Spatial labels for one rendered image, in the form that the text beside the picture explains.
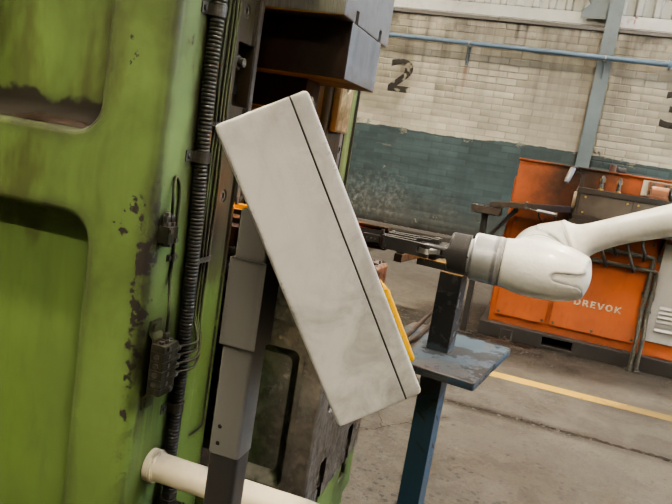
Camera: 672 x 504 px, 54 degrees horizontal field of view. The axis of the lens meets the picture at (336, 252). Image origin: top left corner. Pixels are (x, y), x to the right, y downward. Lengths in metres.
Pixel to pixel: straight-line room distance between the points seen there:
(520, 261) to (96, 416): 0.73
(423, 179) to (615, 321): 4.65
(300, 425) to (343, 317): 0.69
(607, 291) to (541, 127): 4.31
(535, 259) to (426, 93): 7.85
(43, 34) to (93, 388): 0.54
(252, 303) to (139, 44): 0.43
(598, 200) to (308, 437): 3.57
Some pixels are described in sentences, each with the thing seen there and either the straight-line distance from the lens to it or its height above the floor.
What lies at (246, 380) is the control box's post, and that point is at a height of 0.89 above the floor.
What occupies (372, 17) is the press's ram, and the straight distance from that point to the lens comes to 1.30.
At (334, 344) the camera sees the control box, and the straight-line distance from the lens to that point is 0.57.
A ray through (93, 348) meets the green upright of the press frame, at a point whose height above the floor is 0.81.
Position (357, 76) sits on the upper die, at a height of 1.28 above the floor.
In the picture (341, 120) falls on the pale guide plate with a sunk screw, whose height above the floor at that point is 1.21.
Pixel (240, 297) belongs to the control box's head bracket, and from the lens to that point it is 0.72.
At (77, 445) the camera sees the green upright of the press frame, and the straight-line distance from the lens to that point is 1.12.
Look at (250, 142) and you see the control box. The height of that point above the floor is 1.15.
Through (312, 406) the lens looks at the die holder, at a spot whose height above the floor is 0.70.
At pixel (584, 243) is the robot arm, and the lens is 1.36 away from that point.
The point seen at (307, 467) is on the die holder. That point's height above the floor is 0.58.
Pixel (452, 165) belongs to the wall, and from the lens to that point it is 8.87.
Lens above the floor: 1.16
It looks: 9 degrees down
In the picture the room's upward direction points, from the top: 9 degrees clockwise
